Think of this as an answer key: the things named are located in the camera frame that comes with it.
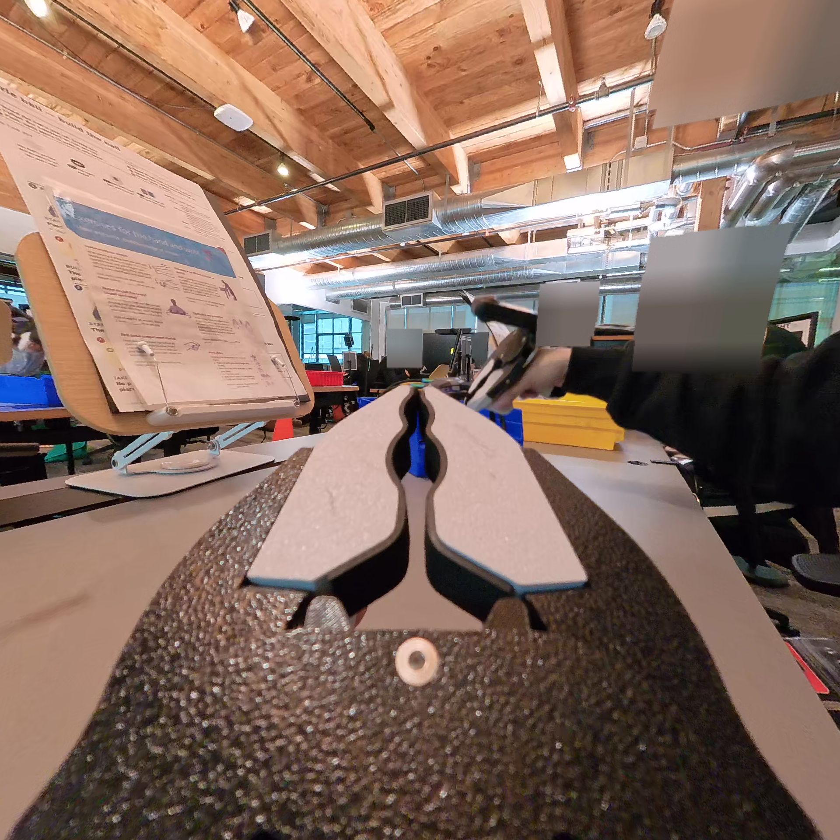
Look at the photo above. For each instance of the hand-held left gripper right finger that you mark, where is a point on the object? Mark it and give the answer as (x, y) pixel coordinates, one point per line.
(505, 512)

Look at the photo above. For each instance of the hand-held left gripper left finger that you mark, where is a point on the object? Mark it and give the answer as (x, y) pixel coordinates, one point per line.
(328, 512)

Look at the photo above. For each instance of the orange traffic cone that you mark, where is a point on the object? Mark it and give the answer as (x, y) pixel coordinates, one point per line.
(282, 431)

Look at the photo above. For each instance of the person's right hand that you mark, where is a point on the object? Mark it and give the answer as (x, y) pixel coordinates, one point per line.
(548, 370)

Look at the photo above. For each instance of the yellow plastic bin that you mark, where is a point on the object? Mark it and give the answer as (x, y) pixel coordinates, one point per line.
(570, 424)

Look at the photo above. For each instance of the white ceiling access point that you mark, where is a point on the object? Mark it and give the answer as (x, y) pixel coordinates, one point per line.
(232, 118)

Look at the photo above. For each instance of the person's right forearm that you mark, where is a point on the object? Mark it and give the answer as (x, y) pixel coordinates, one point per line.
(655, 401)

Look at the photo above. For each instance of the red plastic bin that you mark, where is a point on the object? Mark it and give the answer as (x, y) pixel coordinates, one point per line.
(324, 378)

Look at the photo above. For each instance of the person's black hoodie torso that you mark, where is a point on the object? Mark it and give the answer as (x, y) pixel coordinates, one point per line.
(806, 427)

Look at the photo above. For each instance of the ceiling spot lamp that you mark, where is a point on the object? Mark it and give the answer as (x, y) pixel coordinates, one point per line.
(281, 169)

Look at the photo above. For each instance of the small blue plastic bin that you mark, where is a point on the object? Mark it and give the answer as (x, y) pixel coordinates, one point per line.
(29, 391)

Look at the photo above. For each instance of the silver air duct with vents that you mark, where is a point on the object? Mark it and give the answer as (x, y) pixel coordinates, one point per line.
(525, 210)

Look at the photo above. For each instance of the printed paper sheets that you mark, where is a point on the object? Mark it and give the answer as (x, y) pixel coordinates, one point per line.
(164, 295)

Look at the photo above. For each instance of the black computer monitor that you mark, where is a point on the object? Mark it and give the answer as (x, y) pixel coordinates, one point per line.
(436, 348)

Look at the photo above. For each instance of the red flat package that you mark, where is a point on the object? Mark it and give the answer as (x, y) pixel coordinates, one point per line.
(806, 666)

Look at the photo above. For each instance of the white track spotlight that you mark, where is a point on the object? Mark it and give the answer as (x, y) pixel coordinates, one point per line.
(654, 26)
(243, 18)

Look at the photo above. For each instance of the black office chair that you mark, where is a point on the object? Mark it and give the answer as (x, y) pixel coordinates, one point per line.
(816, 573)

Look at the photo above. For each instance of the wooden document stand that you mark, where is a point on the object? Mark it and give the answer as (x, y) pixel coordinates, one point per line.
(52, 328)

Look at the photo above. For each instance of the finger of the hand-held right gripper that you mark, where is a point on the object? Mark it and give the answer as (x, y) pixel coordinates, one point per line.
(481, 386)
(504, 401)

